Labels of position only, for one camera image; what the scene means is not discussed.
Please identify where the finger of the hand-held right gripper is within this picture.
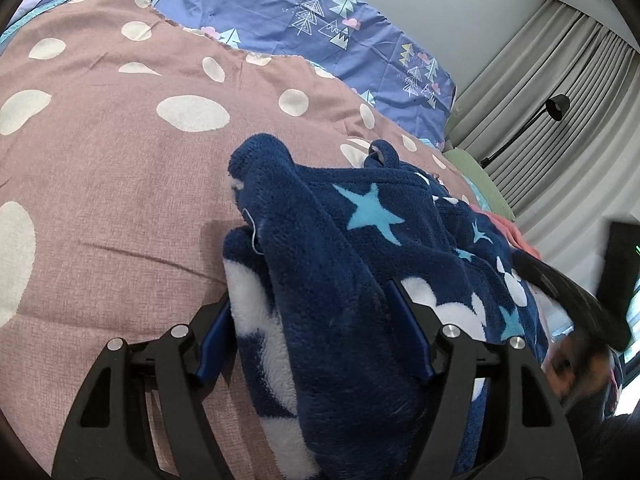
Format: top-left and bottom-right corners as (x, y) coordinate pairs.
(510, 249), (633, 352)

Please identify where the blue tree-print pillow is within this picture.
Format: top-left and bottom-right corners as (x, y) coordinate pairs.
(152, 0), (457, 153)

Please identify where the pink polka-dot blanket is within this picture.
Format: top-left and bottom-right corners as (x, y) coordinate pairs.
(0, 0), (481, 480)

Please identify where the coral pink cloth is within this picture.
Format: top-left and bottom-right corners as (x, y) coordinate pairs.
(487, 210), (543, 261)

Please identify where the navy star-print fleece garment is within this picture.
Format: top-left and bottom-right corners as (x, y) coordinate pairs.
(222, 132), (576, 480)

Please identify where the green cushion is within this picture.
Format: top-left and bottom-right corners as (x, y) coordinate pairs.
(442, 110), (516, 221)

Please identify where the white lavender cloth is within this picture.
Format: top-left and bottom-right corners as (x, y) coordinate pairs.
(10, 0), (86, 26)

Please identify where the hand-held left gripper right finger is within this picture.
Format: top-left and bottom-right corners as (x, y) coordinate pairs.
(385, 276), (583, 480)

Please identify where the black floor lamp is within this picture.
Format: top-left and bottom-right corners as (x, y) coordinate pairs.
(480, 94), (571, 168)

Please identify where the person's right forearm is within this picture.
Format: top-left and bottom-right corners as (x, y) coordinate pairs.
(562, 395), (640, 480)

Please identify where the person's right hand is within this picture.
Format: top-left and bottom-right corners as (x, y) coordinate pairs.
(545, 332), (623, 413)

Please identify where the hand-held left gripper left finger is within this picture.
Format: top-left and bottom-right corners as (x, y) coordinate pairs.
(50, 292), (241, 480)

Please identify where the grey pleated curtain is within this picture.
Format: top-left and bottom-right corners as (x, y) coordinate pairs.
(452, 0), (640, 261)

